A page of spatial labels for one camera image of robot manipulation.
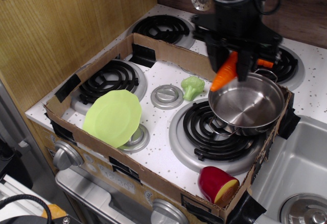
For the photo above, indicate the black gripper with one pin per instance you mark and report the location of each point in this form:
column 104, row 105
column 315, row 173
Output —
column 236, row 27

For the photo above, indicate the orange toy carrot green top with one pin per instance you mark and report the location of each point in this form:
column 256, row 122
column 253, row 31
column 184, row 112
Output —
column 226, row 73

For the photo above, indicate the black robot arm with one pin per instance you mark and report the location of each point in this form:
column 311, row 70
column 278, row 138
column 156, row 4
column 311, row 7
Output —
column 266, row 7

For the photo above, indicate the orange toy carrot piece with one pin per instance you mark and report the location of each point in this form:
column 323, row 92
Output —
column 264, row 63

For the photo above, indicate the silver stove knob under plate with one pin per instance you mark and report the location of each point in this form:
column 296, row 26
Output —
column 138, row 141

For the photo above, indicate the light green plastic plate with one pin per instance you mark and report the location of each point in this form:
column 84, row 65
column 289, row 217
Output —
column 114, row 117

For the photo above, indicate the light green toy broccoli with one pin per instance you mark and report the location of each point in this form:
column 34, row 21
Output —
column 192, row 87

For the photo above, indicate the stainless steel pot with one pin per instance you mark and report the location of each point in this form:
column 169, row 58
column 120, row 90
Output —
column 245, row 108

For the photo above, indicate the black back-right stove burner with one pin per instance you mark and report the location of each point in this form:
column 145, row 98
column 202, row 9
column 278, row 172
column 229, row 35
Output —
column 289, row 72

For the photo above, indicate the black back-left stove burner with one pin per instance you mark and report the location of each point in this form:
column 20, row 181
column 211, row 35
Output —
column 170, row 29

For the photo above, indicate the silver centre stove knob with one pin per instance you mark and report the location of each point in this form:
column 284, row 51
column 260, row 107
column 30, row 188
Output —
column 167, row 97

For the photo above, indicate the black front-right stove burner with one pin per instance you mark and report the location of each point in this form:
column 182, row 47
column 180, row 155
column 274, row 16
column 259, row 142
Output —
column 195, row 143

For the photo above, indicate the black front-left stove burner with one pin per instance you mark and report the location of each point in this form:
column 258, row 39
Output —
column 116, row 75

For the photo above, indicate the silver toy sink basin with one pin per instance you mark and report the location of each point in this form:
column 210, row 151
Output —
column 296, row 165

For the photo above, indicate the red toy cheese wedge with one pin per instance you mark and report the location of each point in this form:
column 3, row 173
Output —
column 217, row 186

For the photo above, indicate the brown cardboard fence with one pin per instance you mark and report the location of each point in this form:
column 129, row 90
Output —
column 155, row 168

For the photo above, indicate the oven clock display panel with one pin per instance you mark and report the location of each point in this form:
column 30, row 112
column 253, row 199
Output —
column 116, row 178

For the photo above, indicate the silver right oven knob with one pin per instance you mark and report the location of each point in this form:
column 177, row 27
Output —
column 166, row 213

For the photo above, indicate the silver oven knob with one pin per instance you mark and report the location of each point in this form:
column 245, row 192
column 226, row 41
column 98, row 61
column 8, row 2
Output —
column 166, row 213
column 66, row 156

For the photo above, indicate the silver sink drain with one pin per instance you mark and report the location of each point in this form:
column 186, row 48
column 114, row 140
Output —
column 303, row 208

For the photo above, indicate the silver left oven knob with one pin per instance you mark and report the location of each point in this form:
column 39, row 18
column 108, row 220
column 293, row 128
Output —
column 66, row 156

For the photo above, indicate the yellow sponge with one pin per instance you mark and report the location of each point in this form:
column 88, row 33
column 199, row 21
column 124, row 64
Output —
column 56, row 211

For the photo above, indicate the silver oven door handle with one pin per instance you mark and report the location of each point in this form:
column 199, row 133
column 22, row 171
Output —
column 93, row 198

